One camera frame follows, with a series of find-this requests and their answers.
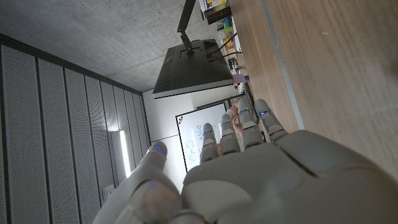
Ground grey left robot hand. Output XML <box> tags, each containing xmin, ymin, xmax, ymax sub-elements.
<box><xmin>92</xmin><ymin>96</ymin><xmax>398</xmax><ymax>224</ymax></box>

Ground seated person in white t-shirt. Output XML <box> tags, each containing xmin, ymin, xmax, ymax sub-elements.
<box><xmin>217</xmin><ymin>101</ymin><xmax>245</xmax><ymax>156</ymax></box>

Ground black keyboard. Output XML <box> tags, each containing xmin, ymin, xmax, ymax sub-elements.
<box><xmin>242</xmin><ymin>81</ymin><xmax>259</xmax><ymax>125</ymax></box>

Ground black computer monitor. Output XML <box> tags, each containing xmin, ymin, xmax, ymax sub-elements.
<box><xmin>152</xmin><ymin>39</ymin><xmax>234</xmax><ymax>100</ymax></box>

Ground whiteboard with black frame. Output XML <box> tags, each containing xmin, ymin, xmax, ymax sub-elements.
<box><xmin>175</xmin><ymin>102</ymin><xmax>228</xmax><ymax>172</ymax></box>

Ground black monitor cable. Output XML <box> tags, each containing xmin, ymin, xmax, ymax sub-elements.
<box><xmin>208</xmin><ymin>50</ymin><xmax>244</xmax><ymax>62</ymax></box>
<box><xmin>206</xmin><ymin>30</ymin><xmax>239</xmax><ymax>58</ymax></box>

